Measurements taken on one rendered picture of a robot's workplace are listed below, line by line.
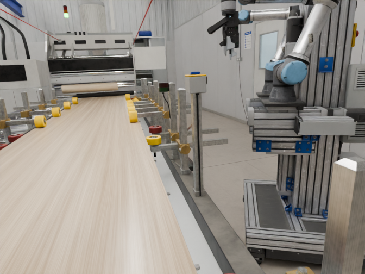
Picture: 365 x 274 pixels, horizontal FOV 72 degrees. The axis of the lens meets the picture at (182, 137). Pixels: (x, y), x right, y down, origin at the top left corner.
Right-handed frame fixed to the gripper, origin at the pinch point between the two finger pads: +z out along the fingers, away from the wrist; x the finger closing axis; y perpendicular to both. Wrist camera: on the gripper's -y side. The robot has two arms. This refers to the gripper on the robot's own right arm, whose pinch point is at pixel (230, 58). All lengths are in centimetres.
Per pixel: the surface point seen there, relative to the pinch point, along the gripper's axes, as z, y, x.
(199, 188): 58, -8, -127
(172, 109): 30, -31, -80
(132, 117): 38, -63, -66
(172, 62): -24, -260, 814
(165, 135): 47, -37, -78
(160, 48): -25, -110, 163
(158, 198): 42, -13, -166
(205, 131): 47, -13, -67
